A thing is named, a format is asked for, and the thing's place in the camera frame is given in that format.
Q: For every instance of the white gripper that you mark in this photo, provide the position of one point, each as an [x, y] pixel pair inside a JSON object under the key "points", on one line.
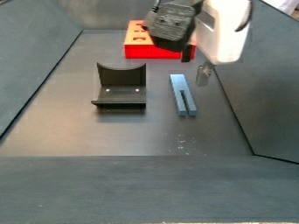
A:
{"points": [[221, 33]]}

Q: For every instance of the blue slotted double-square block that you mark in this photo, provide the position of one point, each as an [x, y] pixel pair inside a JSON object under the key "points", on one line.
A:
{"points": [[184, 96]]}

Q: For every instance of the red foam shape board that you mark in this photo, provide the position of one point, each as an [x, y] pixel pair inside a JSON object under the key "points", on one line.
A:
{"points": [[140, 46]]}

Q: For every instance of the black curved stand fixture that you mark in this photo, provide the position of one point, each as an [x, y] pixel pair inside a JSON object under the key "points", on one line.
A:
{"points": [[122, 86]]}

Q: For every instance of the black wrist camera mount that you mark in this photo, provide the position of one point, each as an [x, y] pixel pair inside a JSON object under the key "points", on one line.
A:
{"points": [[170, 23]]}

